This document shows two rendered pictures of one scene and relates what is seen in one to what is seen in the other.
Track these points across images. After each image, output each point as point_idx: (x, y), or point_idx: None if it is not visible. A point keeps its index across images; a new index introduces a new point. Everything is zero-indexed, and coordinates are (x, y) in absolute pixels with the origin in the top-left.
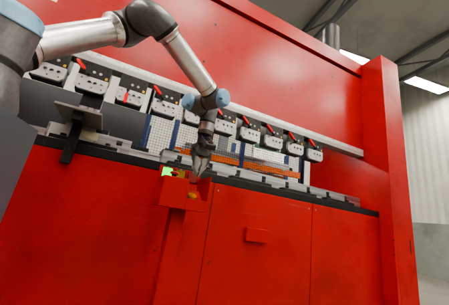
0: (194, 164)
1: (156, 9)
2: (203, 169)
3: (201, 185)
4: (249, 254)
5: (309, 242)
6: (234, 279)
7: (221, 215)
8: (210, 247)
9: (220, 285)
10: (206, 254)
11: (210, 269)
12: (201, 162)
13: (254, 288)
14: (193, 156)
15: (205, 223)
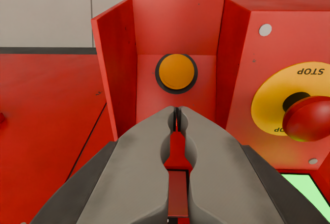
0: (237, 141)
1: None
2: (139, 125)
3: (128, 125)
4: (7, 102)
5: None
6: (56, 81)
7: (44, 154)
8: (91, 107)
9: (83, 77)
10: (100, 100)
11: (97, 88)
12: (168, 175)
13: (26, 75)
14: (311, 223)
15: (95, 138)
